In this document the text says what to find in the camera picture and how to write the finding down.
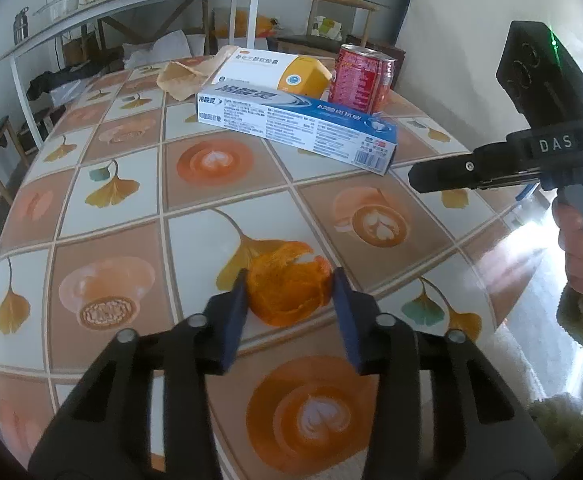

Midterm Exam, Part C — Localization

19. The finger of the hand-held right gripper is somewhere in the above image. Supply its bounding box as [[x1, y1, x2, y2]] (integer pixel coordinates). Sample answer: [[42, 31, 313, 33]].
[[408, 142, 542, 193]]

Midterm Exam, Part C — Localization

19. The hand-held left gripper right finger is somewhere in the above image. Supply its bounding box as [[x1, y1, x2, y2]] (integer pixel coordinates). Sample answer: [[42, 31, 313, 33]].
[[331, 267, 557, 480]]

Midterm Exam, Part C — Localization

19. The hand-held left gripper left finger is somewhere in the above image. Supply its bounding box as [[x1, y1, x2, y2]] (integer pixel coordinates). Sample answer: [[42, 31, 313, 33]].
[[28, 267, 250, 480]]

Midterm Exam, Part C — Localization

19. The large orange peel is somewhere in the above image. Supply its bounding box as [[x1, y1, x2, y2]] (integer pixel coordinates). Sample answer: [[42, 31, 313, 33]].
[[246, 241, 333, 328]]

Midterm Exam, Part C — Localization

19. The red drink can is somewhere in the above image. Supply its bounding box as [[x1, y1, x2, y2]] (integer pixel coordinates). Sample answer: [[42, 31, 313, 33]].
[[327, 43, 397, 116]]

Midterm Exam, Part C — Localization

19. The blue white toothpaste box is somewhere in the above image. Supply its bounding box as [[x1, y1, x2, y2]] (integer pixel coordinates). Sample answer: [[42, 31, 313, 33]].
[[195, 81, 399, 176]]

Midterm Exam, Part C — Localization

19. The white orange medicine box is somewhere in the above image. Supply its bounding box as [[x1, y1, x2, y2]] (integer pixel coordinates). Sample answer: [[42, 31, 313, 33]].
[[202, 50, 333, 101]]

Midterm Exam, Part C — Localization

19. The beige cloth bag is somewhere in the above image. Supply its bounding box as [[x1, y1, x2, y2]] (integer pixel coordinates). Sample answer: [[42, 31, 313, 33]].
[[156, 45, 237, 101]]

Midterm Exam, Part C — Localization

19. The patterned tablecloth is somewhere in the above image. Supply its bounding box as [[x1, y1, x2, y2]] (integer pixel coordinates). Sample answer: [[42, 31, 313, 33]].
[[0, 55, 527, 480]]

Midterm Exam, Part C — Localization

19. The white green packet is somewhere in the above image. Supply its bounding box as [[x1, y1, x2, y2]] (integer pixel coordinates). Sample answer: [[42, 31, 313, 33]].
[[310, 15, 345, 41]]

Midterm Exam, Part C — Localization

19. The light wooden chair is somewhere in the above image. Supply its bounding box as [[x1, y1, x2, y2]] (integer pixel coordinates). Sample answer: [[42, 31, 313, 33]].
[[276, 0, 392, 61]]

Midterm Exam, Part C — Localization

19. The person's fleece clothing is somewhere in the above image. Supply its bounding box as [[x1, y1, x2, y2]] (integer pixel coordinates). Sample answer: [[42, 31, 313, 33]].
[[494, 332, 583, 431]]

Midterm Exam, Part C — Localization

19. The yellow plastic bag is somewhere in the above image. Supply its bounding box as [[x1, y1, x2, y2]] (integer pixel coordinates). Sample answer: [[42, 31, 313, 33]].
[[236, 9, 278, 53]]

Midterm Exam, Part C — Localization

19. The white sack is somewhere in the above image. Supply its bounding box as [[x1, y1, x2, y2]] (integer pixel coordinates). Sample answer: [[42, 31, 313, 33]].
[[123, 30, 195, 68]]

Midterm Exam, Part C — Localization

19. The black cloth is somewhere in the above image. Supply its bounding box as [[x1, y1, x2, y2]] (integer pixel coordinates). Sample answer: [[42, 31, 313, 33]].
[[26, 67, 103, 102]]

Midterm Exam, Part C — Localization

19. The white shelf table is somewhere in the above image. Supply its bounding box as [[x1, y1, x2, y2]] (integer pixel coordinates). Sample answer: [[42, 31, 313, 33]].
[[0, 0, 275, 151]]

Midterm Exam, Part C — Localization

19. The glass bowl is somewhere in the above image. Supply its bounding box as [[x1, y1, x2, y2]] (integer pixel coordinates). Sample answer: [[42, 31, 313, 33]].
[[34, 0, 85, 23]]

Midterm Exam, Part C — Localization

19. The dark thermos bottle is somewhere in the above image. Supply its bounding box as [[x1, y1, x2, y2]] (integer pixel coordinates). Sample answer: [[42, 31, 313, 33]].
[[13, 7, 30, 46]]

